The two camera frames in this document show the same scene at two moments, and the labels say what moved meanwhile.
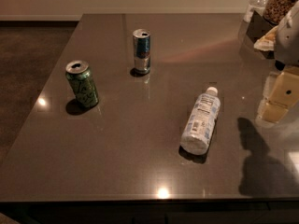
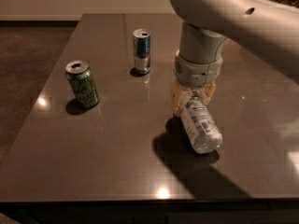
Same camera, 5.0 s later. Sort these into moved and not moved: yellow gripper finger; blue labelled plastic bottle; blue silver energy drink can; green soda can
Moved: yellow gripper finger; blue labelled plastic bottle
Not moved: blue silver energy drink can; green soda can
